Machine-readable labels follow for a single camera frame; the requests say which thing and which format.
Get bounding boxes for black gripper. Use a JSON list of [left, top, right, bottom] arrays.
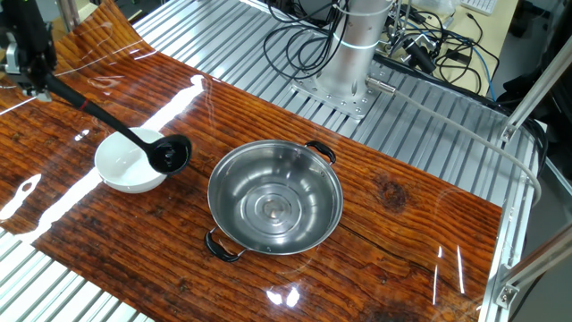
[[0, 0, 58, 103]]

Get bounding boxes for black ladle with red band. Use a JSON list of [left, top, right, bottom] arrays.
[[42, 72, 193, 176]]

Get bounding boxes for white ceramic bowl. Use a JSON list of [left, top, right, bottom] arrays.
[[94, 127, 174, 194]]

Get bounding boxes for glossy wood grain mat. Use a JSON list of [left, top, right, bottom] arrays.
[[0, 0, 504, 322]]

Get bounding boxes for white keyboard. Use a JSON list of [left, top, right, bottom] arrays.
[[459, 0, 499, 17]]

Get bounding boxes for beige wooden desk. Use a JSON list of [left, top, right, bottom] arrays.
[[374, 0, 522, 97]]

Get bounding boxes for aluminium frame post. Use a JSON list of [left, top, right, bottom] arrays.
[[55, 0, 82, 34]]

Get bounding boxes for stainless steel pot black handles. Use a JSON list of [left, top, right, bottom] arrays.
[[204, 139, 345, 264]]

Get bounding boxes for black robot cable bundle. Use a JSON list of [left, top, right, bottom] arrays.
[[262, 0, 354, 81]]

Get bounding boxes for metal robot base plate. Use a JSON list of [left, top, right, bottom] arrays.
[[290, 62, 394, 121]]

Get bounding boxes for grey hose with metal connector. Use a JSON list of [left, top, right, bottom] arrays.
[[365, 75, 543, 208]]

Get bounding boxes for black desk cable tangle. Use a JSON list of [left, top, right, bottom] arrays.
[[383, 0, 501, 95]]

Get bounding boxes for blue cable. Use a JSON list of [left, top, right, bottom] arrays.
[[471, 44, 498, 102]]

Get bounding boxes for aluminium frame strut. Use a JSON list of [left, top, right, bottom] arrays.
[[493, 232, 572, 310], [500, 33, 572, 144]]

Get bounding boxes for thick black cable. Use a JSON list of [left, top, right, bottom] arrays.
[[520, 116, 550, 178]]

